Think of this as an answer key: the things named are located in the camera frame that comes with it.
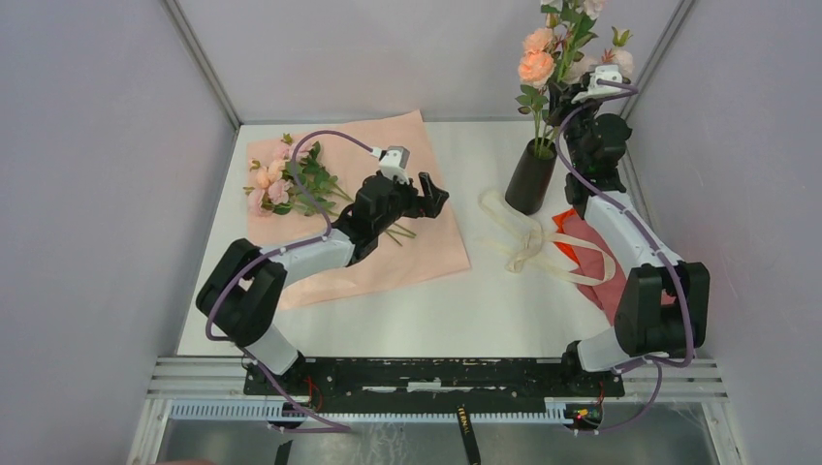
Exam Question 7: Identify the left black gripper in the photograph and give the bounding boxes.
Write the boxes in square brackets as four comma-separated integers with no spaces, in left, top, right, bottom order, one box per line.
[374,171,448,235]

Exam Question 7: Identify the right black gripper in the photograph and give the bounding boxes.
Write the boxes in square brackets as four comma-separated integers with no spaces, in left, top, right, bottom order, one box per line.
[546,79,603,171]

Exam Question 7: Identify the pink paper bouquet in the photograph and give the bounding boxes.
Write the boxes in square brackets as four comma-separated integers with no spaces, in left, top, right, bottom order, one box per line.
[247,110,470,309]

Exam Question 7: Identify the white rose stem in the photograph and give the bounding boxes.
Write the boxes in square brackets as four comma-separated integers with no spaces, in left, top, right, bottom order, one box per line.
[539,0,608,152]

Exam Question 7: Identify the cream printed ribbon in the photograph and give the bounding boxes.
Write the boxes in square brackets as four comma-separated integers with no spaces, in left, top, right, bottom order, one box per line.
[478,189,616,286]

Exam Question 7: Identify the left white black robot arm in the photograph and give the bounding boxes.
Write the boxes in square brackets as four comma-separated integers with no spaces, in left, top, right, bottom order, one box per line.
[195,172,450,395]

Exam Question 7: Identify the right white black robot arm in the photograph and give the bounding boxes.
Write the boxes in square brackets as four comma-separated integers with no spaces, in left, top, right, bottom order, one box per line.
[555,77,710,395]

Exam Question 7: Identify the black cylindrical vase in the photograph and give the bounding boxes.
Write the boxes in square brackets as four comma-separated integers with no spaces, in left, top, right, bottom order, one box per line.
[504,139,556,215]

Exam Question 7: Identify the peach white artificial roses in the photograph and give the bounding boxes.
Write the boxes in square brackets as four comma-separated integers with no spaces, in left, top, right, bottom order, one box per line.
[515,26,635,142]

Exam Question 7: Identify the orange paper piece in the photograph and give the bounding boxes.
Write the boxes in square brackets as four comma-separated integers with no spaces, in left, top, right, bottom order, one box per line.
[552,208,585,268]

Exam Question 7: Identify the peach pink rose stems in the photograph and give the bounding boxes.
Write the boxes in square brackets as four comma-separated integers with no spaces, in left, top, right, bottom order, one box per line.
[242,133,419,248]

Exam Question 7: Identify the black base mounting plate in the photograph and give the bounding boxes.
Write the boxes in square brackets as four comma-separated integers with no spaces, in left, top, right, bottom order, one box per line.
[275,357,625,414]

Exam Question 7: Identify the pink crumpled cloth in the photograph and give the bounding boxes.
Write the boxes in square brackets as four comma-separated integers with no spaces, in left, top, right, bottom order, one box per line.
[564,208,682,328]

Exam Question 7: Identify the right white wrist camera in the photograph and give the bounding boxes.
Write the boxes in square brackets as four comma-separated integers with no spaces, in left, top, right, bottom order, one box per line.
[571,64,624,104]

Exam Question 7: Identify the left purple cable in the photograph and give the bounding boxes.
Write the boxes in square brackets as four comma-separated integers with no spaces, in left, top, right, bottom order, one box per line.
[204,130,356,435]

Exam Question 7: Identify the purple cable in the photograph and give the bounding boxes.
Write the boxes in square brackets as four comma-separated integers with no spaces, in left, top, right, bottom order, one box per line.
[204,130,356,435]
[553,79,697,436]

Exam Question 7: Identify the black printed strap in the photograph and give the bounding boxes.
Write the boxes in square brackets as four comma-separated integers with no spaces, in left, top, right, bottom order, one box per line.
[456,404,482,465]

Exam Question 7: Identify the white slotted cable duct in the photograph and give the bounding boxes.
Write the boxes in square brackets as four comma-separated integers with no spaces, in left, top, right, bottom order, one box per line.
[168,398,573,426]

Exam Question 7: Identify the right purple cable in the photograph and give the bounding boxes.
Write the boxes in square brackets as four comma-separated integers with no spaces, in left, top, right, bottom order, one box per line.
[553,79,697,436]

